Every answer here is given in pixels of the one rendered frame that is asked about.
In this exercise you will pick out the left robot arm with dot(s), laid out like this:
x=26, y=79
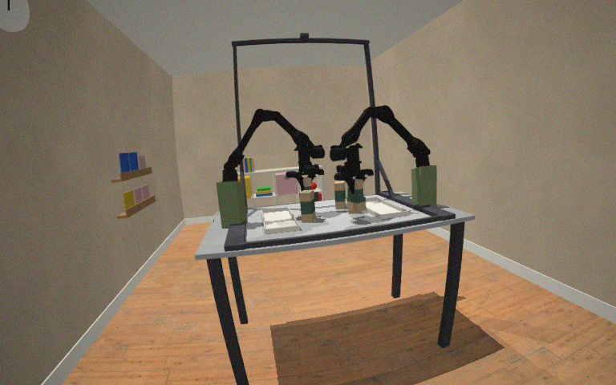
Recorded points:
x=414, y=145

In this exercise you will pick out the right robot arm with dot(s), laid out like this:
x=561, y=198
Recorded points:
x=300, y=138

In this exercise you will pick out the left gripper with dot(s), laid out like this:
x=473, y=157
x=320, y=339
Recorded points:
x=353, y=167

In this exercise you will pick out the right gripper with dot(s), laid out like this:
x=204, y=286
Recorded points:
x=299, y=174

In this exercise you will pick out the white shallow tray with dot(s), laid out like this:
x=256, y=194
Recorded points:
x=383, y=209
x=280, y=220

